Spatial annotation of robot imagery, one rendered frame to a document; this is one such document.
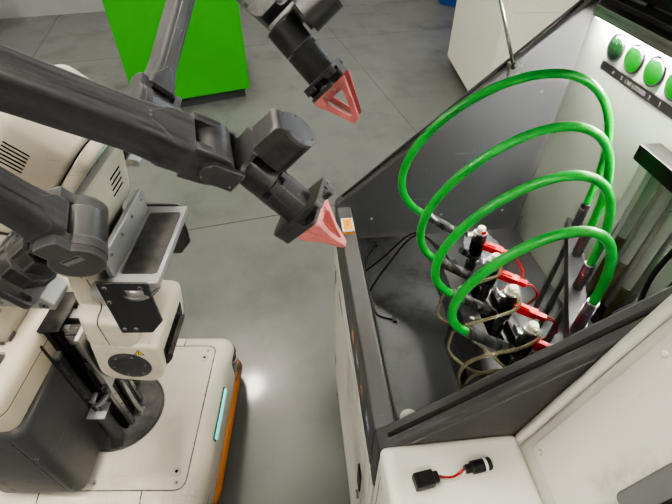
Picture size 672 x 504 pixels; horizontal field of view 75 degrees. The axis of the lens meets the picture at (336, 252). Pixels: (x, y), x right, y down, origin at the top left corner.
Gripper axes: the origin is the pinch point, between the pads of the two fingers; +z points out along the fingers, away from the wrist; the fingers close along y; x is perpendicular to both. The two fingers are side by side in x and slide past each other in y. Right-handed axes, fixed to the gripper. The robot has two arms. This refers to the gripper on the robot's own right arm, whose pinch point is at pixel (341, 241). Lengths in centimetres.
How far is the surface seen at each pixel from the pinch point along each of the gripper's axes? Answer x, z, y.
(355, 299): 10.2, 19.2, -17.8
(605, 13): 48, 17, 46
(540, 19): 300, 102, 30
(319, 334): 66, 69, -102
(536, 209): 50, 52, 12
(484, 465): -22.8, 32.8, 2.2
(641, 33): 37, 19, 48
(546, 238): -5.6, 13.3, 25.8
